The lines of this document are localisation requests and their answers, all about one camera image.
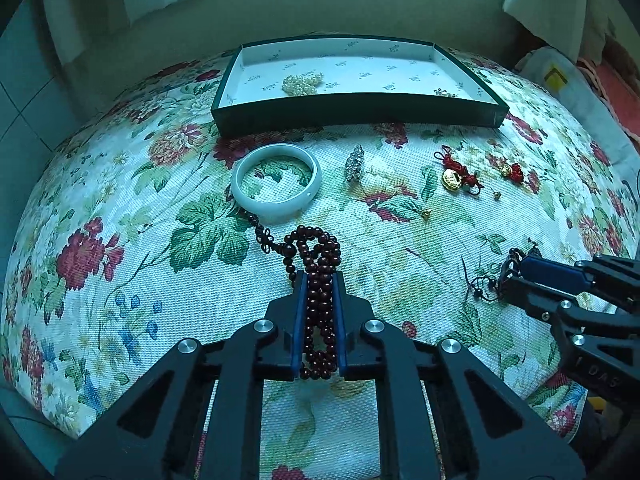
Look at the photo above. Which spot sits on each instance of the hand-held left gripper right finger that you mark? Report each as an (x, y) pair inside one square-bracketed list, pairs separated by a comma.
[(340, 325)]

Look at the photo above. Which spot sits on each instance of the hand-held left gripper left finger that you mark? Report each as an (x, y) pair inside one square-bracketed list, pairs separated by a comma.
[(300, 320)]

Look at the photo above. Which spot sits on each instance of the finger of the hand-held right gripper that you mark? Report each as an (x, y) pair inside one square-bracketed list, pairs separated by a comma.
[(550, 270), (530, 295)]

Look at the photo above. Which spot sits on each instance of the small red gold charm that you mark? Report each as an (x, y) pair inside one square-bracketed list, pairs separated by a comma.
[(512, 171)]

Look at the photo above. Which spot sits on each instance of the red knot gold lock pendant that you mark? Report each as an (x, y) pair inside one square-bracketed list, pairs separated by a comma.
[(450, 180)]

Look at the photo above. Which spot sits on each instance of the pale jade bangle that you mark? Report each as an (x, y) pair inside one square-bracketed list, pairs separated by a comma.
[(240, 190)]

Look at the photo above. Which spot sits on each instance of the silver crystal brooch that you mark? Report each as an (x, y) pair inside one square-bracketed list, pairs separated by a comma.
[(355, 165)]

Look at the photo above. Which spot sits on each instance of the green jewelry box tray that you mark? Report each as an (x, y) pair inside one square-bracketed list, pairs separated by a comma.
[(350, 115)]

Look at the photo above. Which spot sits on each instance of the floral tablecloth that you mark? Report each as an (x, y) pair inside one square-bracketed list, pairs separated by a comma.
[(150, 270)]

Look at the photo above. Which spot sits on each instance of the plastic bag with yellow label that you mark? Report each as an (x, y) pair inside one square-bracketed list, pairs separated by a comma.
[(570, 90)]

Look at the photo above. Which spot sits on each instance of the pink woven mat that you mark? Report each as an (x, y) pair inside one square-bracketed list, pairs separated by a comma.
[(617, 85)]

